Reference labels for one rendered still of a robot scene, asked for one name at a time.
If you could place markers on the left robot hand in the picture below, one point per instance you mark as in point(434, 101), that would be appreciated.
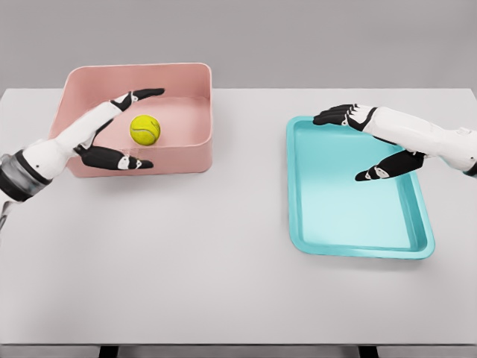
point(89, 125)

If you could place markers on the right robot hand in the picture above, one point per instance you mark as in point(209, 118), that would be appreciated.
point(387, 125)

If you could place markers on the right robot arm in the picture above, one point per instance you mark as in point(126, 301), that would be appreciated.
point(452, 143)

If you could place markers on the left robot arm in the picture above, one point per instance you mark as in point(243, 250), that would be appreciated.
point(31, 166)

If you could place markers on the yellow tennis ball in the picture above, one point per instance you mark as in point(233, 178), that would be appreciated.
point(145, 129)

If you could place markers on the pink basket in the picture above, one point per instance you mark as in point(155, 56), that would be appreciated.
point(149, 104)

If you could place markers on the blue tray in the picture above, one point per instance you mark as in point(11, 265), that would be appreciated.
point(354, 197)

